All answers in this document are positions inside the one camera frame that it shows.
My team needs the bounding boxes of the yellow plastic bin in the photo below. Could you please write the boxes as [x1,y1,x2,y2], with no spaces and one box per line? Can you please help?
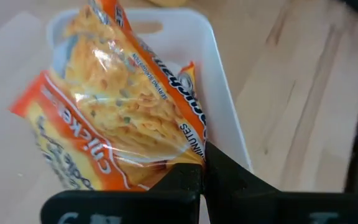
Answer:
[147,0,190,8]

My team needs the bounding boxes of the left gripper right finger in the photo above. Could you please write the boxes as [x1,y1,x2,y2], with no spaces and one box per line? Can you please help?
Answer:
[203,141,358,224]

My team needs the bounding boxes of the orange Maruchan noodle packet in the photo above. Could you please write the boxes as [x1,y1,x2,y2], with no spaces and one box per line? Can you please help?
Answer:
[9,0,208,192]

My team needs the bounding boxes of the white plastic bin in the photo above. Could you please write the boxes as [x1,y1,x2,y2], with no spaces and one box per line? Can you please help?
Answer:
[46,7,255,174]

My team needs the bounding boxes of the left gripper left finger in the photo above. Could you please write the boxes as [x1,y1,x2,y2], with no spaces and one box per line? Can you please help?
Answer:
[40,162,203,224]

